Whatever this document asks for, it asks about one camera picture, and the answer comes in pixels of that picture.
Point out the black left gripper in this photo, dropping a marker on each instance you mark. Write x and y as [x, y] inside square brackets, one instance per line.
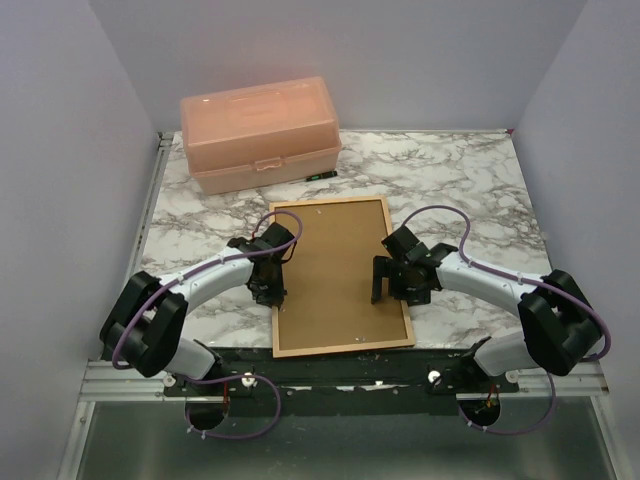
[275, 295]

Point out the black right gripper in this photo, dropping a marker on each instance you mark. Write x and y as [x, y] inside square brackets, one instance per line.
[385, 266]

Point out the brown frame backing board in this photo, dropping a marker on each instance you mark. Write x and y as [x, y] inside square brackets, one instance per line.
[335, 270]

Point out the brown wooden picture frame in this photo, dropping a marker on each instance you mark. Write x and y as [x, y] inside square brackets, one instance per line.
[410, 325]

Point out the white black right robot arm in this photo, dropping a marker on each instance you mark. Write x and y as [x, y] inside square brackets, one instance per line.
[559, 328]

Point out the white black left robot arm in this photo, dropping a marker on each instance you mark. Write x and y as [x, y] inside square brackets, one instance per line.
[144, 329]

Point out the black green marker pen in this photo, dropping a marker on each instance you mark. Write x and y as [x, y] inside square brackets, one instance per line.
[321, 176]

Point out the pink plastic storage box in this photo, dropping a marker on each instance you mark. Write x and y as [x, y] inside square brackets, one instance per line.
[259, 136]

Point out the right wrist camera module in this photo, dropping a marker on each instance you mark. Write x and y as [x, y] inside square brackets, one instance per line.
[403, 246]

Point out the black robot mounting base rail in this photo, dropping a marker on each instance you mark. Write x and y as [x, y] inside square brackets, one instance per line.
[251, 383]

